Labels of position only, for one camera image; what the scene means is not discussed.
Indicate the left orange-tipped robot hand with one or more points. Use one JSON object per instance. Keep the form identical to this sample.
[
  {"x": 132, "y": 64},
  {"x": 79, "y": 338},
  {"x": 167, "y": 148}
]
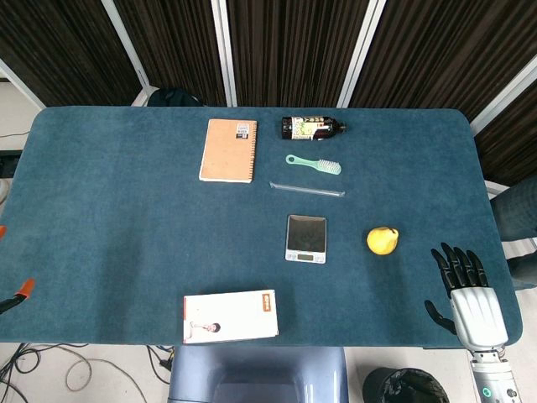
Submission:
[{"x": 17, "y": 296}]

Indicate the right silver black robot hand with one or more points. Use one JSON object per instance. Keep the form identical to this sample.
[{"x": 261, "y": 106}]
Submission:
[{"x": 478, "y": 312}]

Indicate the small digital scale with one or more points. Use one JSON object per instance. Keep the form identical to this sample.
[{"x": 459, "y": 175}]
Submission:
[{"x": 306, "y": 235}]

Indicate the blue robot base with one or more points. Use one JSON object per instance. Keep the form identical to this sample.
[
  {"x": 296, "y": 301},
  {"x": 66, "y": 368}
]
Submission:
[{"x": 256, "y": 373}]

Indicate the blue denim trouser leg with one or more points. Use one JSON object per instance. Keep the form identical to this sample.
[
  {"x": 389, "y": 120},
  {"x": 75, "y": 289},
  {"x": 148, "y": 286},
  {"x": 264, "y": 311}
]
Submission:
[
  {"x": 518, "y": 210},
  {"x": 524, "y": 268}
]

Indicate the black trash bin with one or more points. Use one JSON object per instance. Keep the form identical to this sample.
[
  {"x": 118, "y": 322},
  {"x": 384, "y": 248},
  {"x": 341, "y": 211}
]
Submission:
[{"x": 403, "y": 388}]

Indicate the teal table cloth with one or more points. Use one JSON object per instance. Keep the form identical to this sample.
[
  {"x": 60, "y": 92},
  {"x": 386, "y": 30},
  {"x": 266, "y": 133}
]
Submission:
[{"x": 126, "y": 210}]

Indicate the dark wood partition panel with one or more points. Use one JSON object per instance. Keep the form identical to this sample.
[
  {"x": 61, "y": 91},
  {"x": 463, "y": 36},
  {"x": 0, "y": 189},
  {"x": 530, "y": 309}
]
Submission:
[
  {"x": 293, "y": 50},
  {"x": 516, "y": 138},
  {"x": 440, "y": 50},
  {"x": 63, "y": 42},
  {"x": 176, "y": 42}
]

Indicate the mint green brush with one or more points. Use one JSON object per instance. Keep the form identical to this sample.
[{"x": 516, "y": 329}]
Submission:
[{"x": 327, "y": 166}]

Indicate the wrapped drinking straw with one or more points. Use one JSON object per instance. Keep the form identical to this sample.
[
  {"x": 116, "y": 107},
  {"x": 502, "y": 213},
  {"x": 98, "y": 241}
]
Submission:
[{"x": 306, "y": 189}]

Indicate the white orange product box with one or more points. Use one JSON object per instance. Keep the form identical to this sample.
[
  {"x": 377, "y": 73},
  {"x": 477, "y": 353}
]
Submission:
[{"x": 230, "y": 317}]

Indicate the dark brown labelled bottle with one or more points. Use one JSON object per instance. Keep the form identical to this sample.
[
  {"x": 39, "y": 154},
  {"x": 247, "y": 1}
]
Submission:
[{"x": 310, "y": 128}]

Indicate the black bag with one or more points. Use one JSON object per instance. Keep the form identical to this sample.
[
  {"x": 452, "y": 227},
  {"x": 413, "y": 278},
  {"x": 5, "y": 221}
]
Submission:
[{"x": 172, "y": 97}]

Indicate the brown spiral notebook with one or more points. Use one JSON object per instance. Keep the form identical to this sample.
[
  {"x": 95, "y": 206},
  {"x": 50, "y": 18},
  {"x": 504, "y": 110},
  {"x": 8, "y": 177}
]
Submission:
[{"x": 228, "y": 151}]

